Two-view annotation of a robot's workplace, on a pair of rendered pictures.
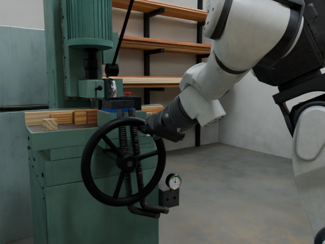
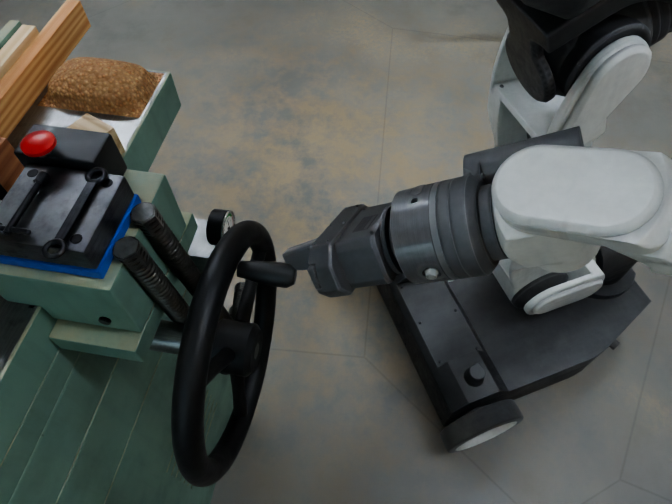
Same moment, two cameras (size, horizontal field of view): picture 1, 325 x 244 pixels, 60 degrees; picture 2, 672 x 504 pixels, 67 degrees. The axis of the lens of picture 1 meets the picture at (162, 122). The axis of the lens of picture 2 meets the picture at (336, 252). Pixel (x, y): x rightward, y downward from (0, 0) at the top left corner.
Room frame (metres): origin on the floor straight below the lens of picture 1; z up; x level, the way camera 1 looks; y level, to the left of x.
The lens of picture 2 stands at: (0.64, 0.21, 1.34)
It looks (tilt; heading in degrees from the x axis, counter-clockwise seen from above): 57 degrees down; 310
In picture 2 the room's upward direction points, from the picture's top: straight up
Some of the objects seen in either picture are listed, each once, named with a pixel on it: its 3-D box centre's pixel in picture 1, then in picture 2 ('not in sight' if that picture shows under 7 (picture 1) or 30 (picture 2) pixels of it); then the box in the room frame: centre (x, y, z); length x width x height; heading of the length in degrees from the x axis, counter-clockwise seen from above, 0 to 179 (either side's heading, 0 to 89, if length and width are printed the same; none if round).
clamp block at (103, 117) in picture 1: (121, 122); (92, 244); (1.02, 0.15, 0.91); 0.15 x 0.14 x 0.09; 121
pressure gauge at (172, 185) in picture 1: (172, 183); (219, 230); (1.11, -0.04, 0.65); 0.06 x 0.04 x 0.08; 121
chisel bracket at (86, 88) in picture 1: (91, 90); not in sight; (1.18, 0.30, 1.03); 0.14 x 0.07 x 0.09; 31
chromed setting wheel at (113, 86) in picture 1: (110, 91); not in sight; (1.34, 0.25, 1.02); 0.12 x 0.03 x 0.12; 31
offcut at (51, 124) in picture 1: (50, 124); not in sight; (0.96, 0.39, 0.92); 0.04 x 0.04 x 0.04; 41
